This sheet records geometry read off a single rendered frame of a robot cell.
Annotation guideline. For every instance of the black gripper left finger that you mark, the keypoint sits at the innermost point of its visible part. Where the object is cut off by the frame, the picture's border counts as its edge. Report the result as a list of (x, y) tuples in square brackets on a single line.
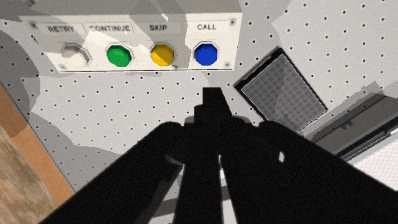
[(130, 190)]

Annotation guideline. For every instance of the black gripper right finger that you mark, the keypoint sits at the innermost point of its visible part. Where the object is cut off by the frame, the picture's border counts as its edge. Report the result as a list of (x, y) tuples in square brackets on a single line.
[(264, 190)]

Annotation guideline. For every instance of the white well plate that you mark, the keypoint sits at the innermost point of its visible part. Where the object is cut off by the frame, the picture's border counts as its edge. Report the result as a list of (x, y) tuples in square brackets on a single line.
[(379, 159)]

